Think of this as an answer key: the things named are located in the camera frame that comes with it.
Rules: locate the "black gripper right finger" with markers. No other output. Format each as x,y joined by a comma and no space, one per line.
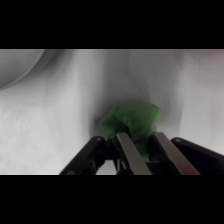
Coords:
186,156

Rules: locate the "green triangle toy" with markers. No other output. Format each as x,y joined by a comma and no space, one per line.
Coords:
136,118

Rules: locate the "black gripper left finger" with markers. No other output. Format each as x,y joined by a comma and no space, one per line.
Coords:
131,155

